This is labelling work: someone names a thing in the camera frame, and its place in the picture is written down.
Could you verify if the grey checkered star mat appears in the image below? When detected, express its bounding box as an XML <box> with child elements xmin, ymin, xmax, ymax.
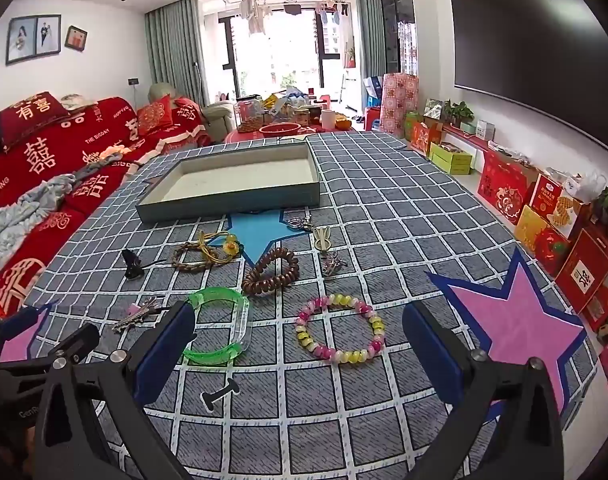
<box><xmin>21</xmin><ymin>130</ymin><xmax>602</xmax><ymax>480</ymax></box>

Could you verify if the brown braided bracelet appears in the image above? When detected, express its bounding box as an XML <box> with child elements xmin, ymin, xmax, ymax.
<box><xmin>172</xmin><ymin>241</ymin><xmax>220</xmax><ymax>274</ymax></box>

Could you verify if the yellow-green box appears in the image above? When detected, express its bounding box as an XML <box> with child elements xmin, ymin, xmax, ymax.
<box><xmin>428</xmin><ymin>142</ymin><xmax>474</xmax><ymax>176</ymax></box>

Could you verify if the red and gold cushion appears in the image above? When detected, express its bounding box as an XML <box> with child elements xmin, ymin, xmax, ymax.
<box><xmin>135</xmin><ymin>95</ymin><xmax>177</xmax><ymax>137</ymax></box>

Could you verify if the large red carton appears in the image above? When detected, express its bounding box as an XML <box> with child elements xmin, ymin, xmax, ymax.
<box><xmin>555</xmin><ymin>226</ymin><xmax>608</xmax><ymax>332</ymax></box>

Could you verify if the small potted plant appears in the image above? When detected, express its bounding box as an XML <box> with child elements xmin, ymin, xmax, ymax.
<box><xmin>441</xmin><ymin>101</ymin><xmax>475</xmax><ymax>127</ymax></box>

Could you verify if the tall red patterned gift box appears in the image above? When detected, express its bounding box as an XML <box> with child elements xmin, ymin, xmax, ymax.
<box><xmin>381</xmin><ymin>72</ymin><xmax>419</xmax><ymax>139</ymax></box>

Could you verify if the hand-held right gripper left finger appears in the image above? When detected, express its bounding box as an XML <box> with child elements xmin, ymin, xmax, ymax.
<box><xmin>31</xmin><ymin>300</ymin><xmax>197</xmax><ymax>480</ymax></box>

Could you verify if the beige armchair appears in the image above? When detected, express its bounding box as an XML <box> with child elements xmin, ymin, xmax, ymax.
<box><xmin>148</xmin><ymin>82</ymin><xmax>237</xmax><ymax>143</ymax></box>

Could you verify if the silver hair clip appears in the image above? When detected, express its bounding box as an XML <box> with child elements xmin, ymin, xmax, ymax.
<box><xmin>112</xmin><ymin>297</ymin><xmax>173</xmax><ymax>334</ymax></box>

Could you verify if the red round table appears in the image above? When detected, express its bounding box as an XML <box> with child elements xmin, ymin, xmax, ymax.
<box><xmin>224</xmin><ymin>127</ymin><xmax>358</xmax><ymax>147</ymax></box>

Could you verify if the small photo frame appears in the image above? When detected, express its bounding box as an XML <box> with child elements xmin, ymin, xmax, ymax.
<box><xmin>65</xmin><ymin>25</ymin><xmax>88</xmax><ymax>52</ymax></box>

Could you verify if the rabbit-shaped hairpin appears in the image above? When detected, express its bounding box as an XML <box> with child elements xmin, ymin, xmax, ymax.
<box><xmin>312</xmin><ymin>226</ymin><xmax>333</xmax><ymax>254</ymax></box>

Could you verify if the orange snack box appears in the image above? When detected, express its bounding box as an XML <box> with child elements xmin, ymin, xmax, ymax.
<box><xmin>528</xmin><ymin>174</ymin><xmax>586</xmax><ymax>241</ymax></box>

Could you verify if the hanging laundry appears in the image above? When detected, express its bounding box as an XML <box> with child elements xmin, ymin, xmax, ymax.
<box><xmin>236</xmin><ymin>0</ymin><xmax>350</xmax><ymax>37</ymax></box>

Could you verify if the red basket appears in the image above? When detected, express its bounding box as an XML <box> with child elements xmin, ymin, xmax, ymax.
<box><xmin>259</xmin><ymin>122</ymin><xmax>303</xmax><ymax>142</ymax></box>

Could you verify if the grey-green curtain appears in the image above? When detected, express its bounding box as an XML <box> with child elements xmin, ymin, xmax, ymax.
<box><xmin>356</xmin><ymin>0</ymin><xmax>388</xmax><ymax>79</ymax></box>
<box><xmin>144</xmin><ymin>0</ymin><xmax>203</xmax><ymax>108</ymax></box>

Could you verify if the black hair clip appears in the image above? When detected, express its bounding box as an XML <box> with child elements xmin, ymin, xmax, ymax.
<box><xmin>122</xmin><ymin>248</ymin><xmax>145</xmax><ymax>281</ymax></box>

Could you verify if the black wall television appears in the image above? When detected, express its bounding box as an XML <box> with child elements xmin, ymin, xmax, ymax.
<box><xmin>450</xmin><ymin>0</ymin><xmax>608</xmax><ymax>161</ymax></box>

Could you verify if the green translucent bangle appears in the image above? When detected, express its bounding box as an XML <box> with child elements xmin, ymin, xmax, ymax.
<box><xmin>183</xmin><ymin>286</ymin><xmax>250</xmax><ymax>365</ymax></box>

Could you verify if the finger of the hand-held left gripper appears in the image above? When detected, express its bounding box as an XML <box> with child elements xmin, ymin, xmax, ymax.
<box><xmin>0</xmin><ymin>322</ymin><xmax>101</xmax><ymax>378</ymax></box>

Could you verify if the grey-blue shallow tray box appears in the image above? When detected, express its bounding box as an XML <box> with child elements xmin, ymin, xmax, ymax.
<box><xmin>135</xmin><ymin>141</ymin><xmax>321</xmax><ymax>225</ymax></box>

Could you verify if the orange gift box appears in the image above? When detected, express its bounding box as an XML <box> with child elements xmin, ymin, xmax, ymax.
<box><xmin>409</xmin><ymin>121</ymin><xmax>443</xmax><ymax>157</ymax></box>

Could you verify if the clear snack jar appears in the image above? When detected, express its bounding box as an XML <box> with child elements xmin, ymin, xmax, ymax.
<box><xmin>236</xmin><ymin>100</ymin><xmax>265</xmax><ymax>133</ymax></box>

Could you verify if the red printed pillow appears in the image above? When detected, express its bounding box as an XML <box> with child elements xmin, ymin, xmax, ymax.
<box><xmin>0</xmin><ymin>91</ymin><xmax>70</xmax><ymax>152</ymax></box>

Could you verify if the double photo frame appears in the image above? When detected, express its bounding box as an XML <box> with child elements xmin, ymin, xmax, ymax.
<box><xmin>5</xmin><ymin>14</ymin><xmax>62</xmax><ymax>65</ymax></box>

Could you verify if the brown wooden bead bracelet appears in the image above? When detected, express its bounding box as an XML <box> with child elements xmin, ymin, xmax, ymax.
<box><xmin>241</xmin><ymin>248</ymin><xmax>300</xmax><ymax>299</ymax></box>

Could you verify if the pink and yellow beaded bracelet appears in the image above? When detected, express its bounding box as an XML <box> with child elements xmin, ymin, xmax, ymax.
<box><xmin>294</xmin><ymin>293</ymin><xmax>386</xmax><ymax>362</ymax></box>

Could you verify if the red covered sofa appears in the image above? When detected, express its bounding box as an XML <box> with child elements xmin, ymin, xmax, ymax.
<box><xmin>0</xmin><ymin>92</ymin><xmax>212</xmax><ymax>318</ymax></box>

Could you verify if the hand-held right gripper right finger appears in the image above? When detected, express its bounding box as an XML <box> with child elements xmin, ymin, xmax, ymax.
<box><xmin>402</xmin><ymin>301</ymin><xmax>567</xmax><ymax>480</ymax></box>

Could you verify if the grey blanket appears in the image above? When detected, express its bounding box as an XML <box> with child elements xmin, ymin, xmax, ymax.
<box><xmin>0</xmin><ymin>152</ymin><xmax>135</xmax><ymax>273</ymax></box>

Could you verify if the black glass cabinet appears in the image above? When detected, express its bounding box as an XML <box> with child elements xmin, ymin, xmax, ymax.
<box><xmin>379</xmin><ymin>0</ymin><xmax>417</xmax><ymax>76</ymax></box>

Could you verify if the yellow cord hair tie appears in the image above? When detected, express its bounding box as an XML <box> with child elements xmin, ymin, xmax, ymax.
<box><xmin>196</xmin><ymin>230</ymin><xmax>243</xmax><ymax>266</ymax></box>

